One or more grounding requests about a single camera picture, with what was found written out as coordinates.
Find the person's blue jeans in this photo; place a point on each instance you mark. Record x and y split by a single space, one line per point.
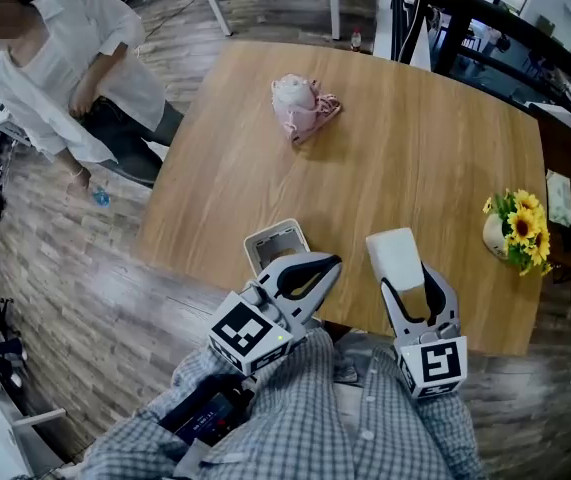
360 358

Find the black metal railing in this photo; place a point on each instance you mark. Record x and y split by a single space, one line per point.
495 23

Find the person's checked shirt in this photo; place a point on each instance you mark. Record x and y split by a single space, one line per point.
305 418

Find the sunflower bouquet in white pot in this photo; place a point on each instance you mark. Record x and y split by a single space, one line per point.
525 228

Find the pale green tissue packet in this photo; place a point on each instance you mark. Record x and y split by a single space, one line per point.
560 198

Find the wooden table with white legs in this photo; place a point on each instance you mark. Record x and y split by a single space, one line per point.
405 158

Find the black chest-mounted screen device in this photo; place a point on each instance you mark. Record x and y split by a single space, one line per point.
205 415

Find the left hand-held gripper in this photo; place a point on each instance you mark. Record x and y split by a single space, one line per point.
250 335

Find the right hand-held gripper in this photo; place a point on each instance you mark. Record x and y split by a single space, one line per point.
437 368

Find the red-capped bottle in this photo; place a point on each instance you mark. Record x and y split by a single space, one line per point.
356 42

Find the dark wooden desk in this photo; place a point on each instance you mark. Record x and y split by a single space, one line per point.
565 148

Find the white-framed table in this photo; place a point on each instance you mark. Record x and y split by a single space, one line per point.
215 3

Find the small blue object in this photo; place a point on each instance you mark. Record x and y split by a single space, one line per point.
101 198

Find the white square tray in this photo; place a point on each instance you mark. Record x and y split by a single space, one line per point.
265 233

